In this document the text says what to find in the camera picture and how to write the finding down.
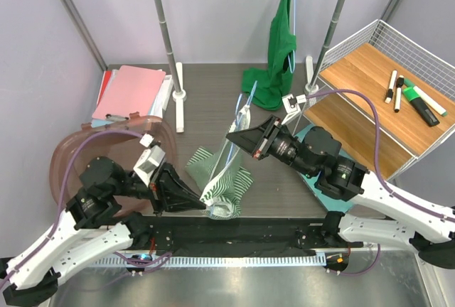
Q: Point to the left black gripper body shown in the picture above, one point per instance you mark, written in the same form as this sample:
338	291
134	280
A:
154	188

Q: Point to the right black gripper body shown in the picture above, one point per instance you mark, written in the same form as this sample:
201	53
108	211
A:
265	148

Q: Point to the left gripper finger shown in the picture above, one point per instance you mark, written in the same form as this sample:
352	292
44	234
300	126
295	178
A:
181	204
173	186

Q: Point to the light blue wire hanger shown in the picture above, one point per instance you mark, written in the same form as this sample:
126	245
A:
227	183

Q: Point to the green white striped tank top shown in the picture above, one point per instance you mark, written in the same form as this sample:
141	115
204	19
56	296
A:
198	168

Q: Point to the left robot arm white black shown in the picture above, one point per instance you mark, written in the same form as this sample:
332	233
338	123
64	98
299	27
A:
87	229

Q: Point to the brown translucent plastic basin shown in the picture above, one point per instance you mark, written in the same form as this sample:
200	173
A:
106	140

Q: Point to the teal cutting mat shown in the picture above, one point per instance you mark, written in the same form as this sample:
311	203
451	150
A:
329	204

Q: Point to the stack of papers folders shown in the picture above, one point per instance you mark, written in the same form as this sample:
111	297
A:
160	97

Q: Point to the small white black marker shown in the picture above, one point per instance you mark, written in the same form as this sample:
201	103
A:
398	95

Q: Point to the green black highlighter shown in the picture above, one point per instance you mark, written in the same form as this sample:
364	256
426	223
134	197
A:
420	106

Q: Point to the white green capped marker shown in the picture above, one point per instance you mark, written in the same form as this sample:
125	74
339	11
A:
431	102

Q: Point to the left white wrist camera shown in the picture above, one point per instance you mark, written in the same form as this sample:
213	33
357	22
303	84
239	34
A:
150	160

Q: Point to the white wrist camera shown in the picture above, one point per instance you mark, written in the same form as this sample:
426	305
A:
292	105
150	160

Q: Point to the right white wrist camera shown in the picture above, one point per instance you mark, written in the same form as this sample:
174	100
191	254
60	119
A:
292	105

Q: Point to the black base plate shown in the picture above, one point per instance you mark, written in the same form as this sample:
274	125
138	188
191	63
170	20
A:
241	237

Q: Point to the white wire wooden shelf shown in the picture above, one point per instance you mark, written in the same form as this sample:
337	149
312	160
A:
356	72

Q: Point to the white slotted cable duct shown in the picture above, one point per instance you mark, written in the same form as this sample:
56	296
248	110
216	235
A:
223	262

